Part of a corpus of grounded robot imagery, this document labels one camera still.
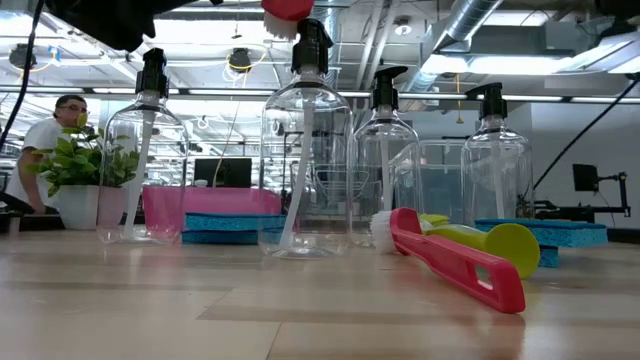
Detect clear soap pump bottle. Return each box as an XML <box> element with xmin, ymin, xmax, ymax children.
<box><xmin>96</xmin><ymin>48</ymin><xmax>190</xmax><ymax>246</ymax></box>
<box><xmin>459</xmin><ymin>82</ymin><xmax>535</xmax><ymax>226</ymax></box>
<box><xmin>349</xmin><ymin>66</ymin><xmax>422</xmax><ymax>249</ymax></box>
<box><xmin>258</xmin><ymin>18</ymin><xmax>354</xmax><ymax>260</ymax></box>

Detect red dish brush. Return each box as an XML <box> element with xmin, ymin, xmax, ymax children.
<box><xmin>370</xmin><ymin>207</ymin><xmax>527</xmax><ymax>315</ymax></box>
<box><xmin>260</xmin><ymin>0</ymin><xmax>316</xmax><ymax>41</ymax></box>

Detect green dish brush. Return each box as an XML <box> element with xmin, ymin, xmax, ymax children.
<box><xmin>422</xmin><ymin>213</ymin><xmax>541</xmax><ymax>280</ymax></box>

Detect person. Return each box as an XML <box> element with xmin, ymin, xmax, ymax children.
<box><xmin>4</xmin><ymin>94</ymin><xmax>94</xmax><ymax>216</ymax></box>

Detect green potted plant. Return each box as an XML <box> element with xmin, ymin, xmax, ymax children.
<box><xmin>27</xmin><ymin>113</ymin><xmax>142</xmax><ymax>231</ymax></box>

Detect black monitor on stand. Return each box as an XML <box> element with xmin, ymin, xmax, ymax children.
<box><xmin>572</xmin><ymin>163</ymin><xmax>631</xmax><ymax>217</ymax></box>

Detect black computer monitor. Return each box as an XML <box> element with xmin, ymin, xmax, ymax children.
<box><xmin>193</xmin><ymin>158</ymin><xmax>254</xmax><ymax>189</ymax></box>

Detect pink plastic bin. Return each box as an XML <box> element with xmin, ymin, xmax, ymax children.
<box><xmin>142</xmin><ymin>186</ymin><xmax>284</xmax><ymax>241</ymax></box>

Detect clear plastic tub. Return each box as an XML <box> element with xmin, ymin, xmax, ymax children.
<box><xmin>389</xmin><ymin>138</ymin><xmax>526</xmax><ymax>226</ymax></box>

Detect black ceiling cable reel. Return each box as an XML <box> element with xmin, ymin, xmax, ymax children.
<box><xmin>8</xmin><ymin>43</ymin><xmax>39</xmax><ymax>70</ymax></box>
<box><xmin>228</xmin><ymin>47</ymin><xmax>253</xmax><ymax>74</ymax></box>

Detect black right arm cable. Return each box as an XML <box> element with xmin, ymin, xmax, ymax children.
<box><xmin>532</xmin><ymin>78</ymin><xmax>640</xmax><ymax>191</ymax></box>

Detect silver ventilation duct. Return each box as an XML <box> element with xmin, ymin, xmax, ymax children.
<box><xmin>399</xmin><ymin>0</ymin><xmax>504</xmax><ymax>96</ymax></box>
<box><xmin>319</xmin><ymin>0</ymin><xmax>346</xmax><ymax>91</ymax></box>

